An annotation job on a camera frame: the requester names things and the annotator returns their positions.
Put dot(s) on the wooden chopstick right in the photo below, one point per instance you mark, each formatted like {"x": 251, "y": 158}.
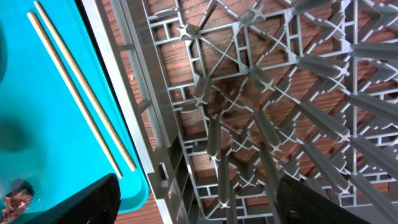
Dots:
{"x": 86, "y": 88}

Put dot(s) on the wooden chopstick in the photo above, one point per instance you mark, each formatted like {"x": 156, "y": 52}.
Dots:
{"x": 73, "y": 91}
{"x": 86, "y": 88}

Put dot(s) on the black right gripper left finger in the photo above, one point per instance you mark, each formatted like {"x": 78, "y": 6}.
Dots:
{"x": 97, "y": 203}

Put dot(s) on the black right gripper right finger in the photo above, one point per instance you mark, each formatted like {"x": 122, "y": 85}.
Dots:
{"x": 299, "y": 204}

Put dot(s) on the grey dishwasher rack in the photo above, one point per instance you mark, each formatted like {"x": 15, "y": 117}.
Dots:
{"x": 223, "y": 98}

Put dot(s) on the brown food scrap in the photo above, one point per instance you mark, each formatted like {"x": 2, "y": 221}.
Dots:
{"x": 16, "y": 204}

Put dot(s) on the teal serving tray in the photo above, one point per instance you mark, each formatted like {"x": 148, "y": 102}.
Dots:
{"x": 46, "y": 144}

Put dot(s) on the wooden chopstick left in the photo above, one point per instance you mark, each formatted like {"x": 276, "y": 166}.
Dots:
{"x": 73, "y": 91}

